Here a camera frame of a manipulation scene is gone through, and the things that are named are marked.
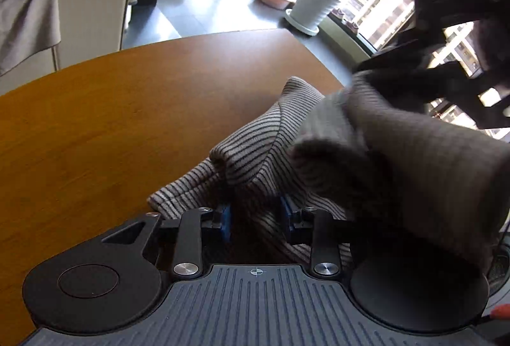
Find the white plant pot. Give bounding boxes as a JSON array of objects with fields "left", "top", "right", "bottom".
[{"left": 284, "top": 0, "right": 340, "bottom": 36}]

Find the grey striped knit garment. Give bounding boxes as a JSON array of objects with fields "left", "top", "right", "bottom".
[{"left": 149, "top": 72, "right": 509, "bottom": 270}]

